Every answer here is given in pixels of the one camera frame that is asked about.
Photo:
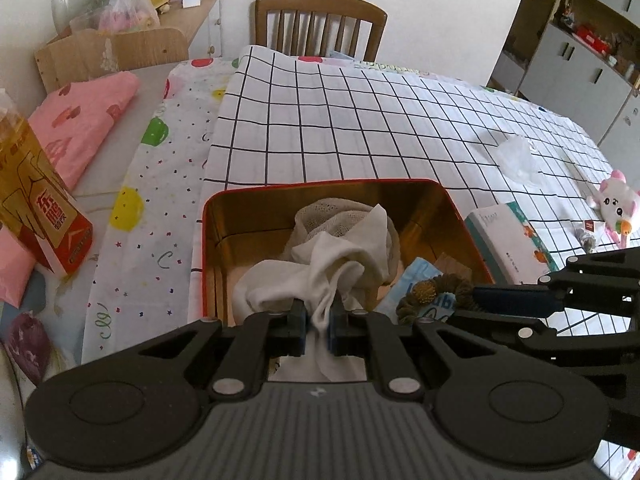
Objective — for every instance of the beige mesh cloth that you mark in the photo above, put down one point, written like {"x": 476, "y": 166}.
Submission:
{"x": 325, "y": 215}

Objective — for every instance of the tissue packet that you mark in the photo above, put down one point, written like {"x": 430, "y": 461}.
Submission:
{"x": 515, "y": 245}

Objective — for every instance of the pink printed cloth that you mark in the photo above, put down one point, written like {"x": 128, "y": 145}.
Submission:
{"x": 85, "y": 110}

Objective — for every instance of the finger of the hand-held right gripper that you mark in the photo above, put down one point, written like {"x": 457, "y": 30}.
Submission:
{"x": 495, "y": 323}
{"x": 515, "y": 299}

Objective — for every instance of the clear plastic bag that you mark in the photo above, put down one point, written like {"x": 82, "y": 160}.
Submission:
{"x": 517, "y": 157}

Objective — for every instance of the light blue printed pouch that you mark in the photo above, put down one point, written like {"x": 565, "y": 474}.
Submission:
{"x": 425, "y": 272}

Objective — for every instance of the white cloth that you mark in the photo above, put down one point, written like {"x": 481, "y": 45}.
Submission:
{"x": 325, "y": 260}

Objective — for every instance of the grey cabinet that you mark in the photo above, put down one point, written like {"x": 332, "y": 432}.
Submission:
{"x": 575, "y": 75}

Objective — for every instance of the yellow labelled bottle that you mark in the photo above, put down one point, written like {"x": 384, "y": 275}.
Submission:
{"x": 30, "y": 185}

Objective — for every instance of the white and pink plush toy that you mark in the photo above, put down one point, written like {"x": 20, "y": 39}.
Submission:
{"x": 617, "y": 202}

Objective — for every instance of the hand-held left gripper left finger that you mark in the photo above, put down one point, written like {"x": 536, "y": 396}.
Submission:
{"x": 298, "y": 327}

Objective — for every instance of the purple bag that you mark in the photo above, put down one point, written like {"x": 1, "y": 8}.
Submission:
{"x": 27, "y": 345}

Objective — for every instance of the brown cardboard piece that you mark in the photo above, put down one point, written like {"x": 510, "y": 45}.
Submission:
{"x": 452, "y": 265}

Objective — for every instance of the colourful dotted white sheet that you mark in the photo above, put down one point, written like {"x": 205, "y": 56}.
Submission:
{"x": 150, "y": 185}

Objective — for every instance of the black checked white sheet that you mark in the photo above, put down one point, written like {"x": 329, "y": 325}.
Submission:
{"x": 350, "y": 125}

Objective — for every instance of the wooden chair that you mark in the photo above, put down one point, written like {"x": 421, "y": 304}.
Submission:
{"x": 320, "y": 5}

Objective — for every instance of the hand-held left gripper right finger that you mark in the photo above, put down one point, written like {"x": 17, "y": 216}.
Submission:
{"x": 332, "y": 327}

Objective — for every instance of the wooden top sideboard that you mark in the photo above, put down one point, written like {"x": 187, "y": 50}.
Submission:
{"x": 202, "y": 15}

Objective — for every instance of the plastic bag of pink items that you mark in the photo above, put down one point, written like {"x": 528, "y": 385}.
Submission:
{"x": 125, "y": 5}

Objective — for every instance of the brown scrunchie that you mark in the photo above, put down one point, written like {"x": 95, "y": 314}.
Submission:
{"x": 450, "y": 292}

